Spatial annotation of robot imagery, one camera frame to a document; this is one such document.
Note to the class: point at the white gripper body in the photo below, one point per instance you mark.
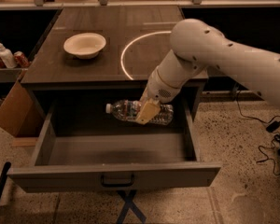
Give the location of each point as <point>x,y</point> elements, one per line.
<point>159,89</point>

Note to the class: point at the brown cardboard box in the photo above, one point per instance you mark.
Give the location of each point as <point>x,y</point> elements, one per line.
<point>18,114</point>

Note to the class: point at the white paper bowl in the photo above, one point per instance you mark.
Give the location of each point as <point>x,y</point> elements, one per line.
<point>84,46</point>

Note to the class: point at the open grey top drawer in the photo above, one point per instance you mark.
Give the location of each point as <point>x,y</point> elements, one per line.
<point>79,142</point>

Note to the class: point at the red soda can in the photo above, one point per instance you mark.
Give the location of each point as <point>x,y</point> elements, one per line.
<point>21,59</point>

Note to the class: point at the clear plastic water bottle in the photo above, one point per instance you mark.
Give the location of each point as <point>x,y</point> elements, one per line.
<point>126,110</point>

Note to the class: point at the blue tape cross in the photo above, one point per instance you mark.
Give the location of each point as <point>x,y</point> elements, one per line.
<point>129,204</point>

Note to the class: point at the white pump bottle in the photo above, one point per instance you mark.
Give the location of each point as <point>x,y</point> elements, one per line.
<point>7,57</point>

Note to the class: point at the black drawer handle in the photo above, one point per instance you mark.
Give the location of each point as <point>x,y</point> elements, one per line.
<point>108,182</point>

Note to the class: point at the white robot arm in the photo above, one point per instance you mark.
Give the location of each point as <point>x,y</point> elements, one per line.
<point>194,45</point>

